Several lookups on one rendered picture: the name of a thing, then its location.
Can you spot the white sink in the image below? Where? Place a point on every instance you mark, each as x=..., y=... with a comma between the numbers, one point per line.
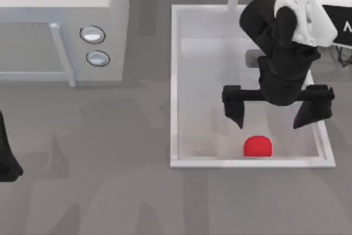
x=198, y=94

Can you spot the red ball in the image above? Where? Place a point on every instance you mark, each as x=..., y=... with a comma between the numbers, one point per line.
x=257, y=147

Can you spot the small microwave knob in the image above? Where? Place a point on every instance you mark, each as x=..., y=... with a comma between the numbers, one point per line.
x=98, y=58

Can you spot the large microwave knob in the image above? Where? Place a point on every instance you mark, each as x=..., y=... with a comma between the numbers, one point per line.
x=92, y=34

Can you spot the microwave oven door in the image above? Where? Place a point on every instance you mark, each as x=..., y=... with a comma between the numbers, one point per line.
x=27, y=48

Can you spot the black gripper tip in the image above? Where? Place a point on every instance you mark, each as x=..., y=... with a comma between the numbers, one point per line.
x=6, y=158

